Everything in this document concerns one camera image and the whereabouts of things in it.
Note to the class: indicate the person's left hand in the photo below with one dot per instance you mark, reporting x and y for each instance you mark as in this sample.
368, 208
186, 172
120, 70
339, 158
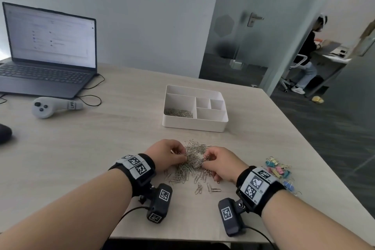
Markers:
164, 154

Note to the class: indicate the person's right hand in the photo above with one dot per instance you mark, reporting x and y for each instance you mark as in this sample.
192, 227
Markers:
225, 164

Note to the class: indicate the pile of silver paper clips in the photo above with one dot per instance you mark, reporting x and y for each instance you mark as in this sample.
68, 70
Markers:
193, 156

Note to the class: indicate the white compartment organizer tray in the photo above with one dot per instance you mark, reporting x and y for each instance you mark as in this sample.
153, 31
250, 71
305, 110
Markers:
193, 125

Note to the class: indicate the layer of silver paper clips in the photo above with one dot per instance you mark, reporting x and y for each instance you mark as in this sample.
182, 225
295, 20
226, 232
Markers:
178, 113

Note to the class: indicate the pile of coloured binder clips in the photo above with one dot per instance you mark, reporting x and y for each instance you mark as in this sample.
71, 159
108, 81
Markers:
276, 169

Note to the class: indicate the person's right forearm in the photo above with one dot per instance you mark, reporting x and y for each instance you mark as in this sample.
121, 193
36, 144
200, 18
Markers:
307, 223

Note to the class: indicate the person's left forearm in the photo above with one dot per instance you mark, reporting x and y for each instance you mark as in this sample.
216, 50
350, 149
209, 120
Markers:
73, 214

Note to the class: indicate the black left wristband with markers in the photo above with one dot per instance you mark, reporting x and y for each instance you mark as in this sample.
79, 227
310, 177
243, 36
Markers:
136, 170

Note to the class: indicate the black wristband with markers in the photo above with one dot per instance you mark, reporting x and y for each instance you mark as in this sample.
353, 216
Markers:
257, 188
136, 170

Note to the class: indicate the black right wristband with markers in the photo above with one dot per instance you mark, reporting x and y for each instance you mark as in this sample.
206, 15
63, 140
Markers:
257, 188

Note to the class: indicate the metal door floor fitting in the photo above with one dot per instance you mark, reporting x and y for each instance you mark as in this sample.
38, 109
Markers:
236, 64

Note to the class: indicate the yellow object on floor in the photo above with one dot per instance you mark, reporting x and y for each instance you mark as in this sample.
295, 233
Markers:
317, 99

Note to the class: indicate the white handheld controller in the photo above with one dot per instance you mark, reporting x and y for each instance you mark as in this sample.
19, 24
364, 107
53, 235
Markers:
44, 107

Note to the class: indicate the white office chair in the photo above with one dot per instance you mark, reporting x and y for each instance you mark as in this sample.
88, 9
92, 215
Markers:
301, 59

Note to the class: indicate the hexagonal glass sticker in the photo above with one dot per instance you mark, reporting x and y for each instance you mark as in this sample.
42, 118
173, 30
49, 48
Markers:
223, 25

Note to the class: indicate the white office desk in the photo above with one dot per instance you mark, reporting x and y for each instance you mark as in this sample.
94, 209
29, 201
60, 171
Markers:
334, 59

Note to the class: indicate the black computer mouse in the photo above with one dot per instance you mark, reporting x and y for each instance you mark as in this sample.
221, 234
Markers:
4, 134

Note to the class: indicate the dark grey laptop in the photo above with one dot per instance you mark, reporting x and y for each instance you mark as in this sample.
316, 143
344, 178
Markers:
49, 39

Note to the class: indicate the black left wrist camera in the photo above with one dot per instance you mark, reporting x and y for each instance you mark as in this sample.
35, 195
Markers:
159, 203

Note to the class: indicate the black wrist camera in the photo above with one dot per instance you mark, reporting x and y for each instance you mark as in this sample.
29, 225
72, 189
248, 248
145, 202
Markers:
159, 203
231, 217

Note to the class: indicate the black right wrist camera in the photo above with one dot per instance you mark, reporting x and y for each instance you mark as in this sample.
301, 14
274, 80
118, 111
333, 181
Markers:
231, 217

